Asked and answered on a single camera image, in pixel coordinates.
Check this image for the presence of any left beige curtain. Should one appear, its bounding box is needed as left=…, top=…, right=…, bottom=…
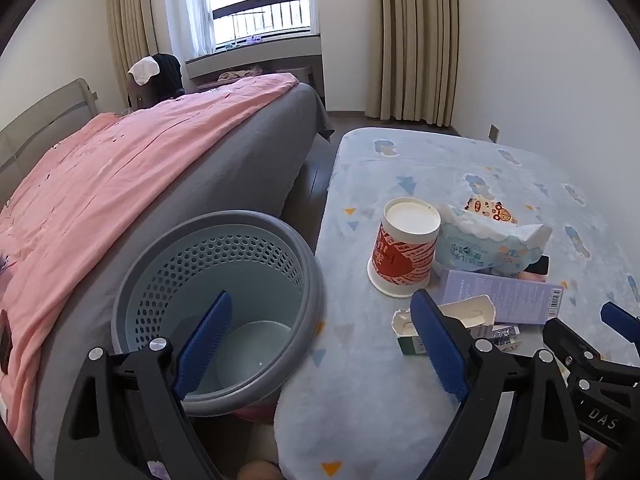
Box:
left=106, top=0, right=158, bottom=102

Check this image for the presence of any grey window sill bench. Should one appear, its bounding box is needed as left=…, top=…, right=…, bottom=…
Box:
left=186, top=34, right=326, bottom=102

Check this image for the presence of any small blue patterned box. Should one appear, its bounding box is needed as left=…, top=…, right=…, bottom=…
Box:
left=488, top=325, right=521, bottom=347

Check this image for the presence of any chair with clothes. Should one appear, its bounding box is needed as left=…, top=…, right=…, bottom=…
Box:
left=127, top=53, right=186, bottom=110

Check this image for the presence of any dark smartphone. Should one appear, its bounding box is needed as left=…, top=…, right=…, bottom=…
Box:
left=0, top=310, right=13, bottom=374

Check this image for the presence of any purple toothpaste box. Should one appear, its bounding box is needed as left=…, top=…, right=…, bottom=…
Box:
left=435, top=270, right=563, bottom=325

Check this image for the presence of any torn white carton box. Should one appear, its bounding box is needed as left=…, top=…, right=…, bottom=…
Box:
left=392, top=295, right=496, bottom=356

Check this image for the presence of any blue white wipes packet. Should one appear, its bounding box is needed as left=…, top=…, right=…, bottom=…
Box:
left=434, top=204, right=552, bottom=276

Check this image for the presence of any grey perforated trash basket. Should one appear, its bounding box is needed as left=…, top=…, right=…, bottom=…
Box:
left=111, top=210, right=322, bottom=416

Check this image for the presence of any wall outlet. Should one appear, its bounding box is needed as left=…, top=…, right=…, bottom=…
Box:
left=488, top=125, right=499, bottom=143

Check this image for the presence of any white sheer curtain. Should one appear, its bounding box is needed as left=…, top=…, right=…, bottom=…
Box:
left=186, top=0, right=216, bottom=58

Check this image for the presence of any red white paper cup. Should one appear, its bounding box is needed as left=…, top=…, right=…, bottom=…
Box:
left=367, top=197, right=442, bottom=298

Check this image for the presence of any grey headboard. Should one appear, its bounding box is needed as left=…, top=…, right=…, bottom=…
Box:
left=0, top=78, right=98, bottom=205

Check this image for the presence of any beige curtain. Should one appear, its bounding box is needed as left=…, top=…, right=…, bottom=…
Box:
left=106, top=0, right=158, bottom=102
left=366, top=0, right=460, bottom=127

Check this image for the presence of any small black block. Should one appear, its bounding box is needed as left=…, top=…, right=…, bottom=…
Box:
left=527, top=255, right=549, bottom=275

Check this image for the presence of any grey bed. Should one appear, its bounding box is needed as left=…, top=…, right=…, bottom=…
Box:
left=32, top=84, right=329, bottom=479

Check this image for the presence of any right beige curtain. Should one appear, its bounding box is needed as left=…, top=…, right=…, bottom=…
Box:
left=366, top=0, right=460, bottom=127

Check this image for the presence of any light blue patterned tablecloth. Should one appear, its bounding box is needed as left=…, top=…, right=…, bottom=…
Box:
left=274, top=128, right=639, bottom=479

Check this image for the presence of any red cartoon snack wrapper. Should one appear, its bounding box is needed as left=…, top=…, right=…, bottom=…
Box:
left=464, top=196, right=518, bottom=224

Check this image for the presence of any pink bed blanket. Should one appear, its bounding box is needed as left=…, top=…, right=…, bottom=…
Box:
left=1, top=74, right=298, bottom=455

